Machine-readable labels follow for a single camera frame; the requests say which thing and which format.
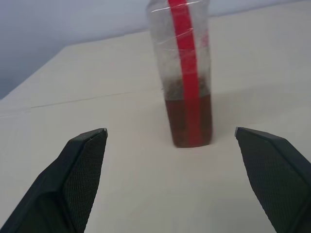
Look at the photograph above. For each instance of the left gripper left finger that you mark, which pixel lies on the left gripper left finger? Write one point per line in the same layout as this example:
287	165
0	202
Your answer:
60	184

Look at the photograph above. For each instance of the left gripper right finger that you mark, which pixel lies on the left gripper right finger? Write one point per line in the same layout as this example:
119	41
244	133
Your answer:
279	174

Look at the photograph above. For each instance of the clear bottle with red tape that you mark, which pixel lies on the clear bottle with red tape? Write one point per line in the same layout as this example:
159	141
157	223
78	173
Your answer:
189	97

